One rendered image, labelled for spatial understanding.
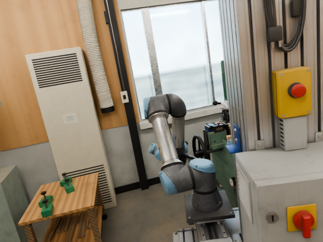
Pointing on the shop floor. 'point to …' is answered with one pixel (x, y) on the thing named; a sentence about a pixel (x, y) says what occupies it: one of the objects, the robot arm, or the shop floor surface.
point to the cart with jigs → (67, 210)
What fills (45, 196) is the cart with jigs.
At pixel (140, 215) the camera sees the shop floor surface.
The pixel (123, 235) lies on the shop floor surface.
